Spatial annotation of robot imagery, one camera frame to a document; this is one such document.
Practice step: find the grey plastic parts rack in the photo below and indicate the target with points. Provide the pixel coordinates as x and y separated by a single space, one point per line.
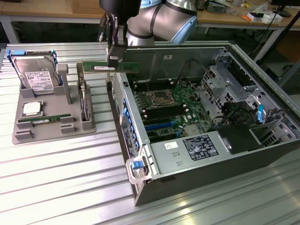
51 109

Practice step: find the silver perforated drive cage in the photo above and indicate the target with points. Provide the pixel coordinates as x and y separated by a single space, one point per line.
218 82

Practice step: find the silver hard disk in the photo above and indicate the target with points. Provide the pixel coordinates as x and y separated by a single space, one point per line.
35 70

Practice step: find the green RAM stick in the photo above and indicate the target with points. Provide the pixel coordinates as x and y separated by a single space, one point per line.
91 66
56 117

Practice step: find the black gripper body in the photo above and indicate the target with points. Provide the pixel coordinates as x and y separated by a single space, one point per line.
119 8

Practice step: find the black open PC case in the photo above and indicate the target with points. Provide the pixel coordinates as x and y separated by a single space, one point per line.
211 182

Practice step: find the thin metal locking lever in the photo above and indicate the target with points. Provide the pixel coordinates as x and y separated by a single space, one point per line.
147 85

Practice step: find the grey power supply unit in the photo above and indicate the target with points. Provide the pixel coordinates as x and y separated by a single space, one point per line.
168 161

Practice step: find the metal CPU socket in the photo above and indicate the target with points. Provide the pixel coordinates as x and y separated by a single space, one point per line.
161 97

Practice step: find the wooden workbench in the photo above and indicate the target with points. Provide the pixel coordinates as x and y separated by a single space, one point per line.
248 24
35 9

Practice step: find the silver chipset heatsink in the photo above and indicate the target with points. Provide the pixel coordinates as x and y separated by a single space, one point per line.
192 130

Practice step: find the small white box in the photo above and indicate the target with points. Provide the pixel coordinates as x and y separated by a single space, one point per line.
272 18

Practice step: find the blue plastic bay latch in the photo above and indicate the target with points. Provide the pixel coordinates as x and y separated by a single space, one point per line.
260 114

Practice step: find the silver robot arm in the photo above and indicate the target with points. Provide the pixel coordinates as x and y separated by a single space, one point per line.
168 18

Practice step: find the black tripod pole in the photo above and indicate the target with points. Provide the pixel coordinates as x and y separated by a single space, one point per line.
293 21

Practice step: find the blue expansion slot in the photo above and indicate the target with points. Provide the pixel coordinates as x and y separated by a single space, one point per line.
158 126

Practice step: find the black graphics card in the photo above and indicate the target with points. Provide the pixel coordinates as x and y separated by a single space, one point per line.
84 105

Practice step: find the small orange box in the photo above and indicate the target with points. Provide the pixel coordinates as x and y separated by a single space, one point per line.
247 17

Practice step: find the CPU chip with silver lid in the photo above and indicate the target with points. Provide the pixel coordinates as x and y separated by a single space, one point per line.
31 108

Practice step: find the black monitor stand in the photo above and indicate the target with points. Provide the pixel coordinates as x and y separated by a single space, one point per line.
283 12

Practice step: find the green motherboard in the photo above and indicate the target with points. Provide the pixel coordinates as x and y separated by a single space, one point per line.
192 107

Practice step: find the blue plastic disk bracket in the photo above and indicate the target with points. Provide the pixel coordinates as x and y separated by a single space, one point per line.
18 52

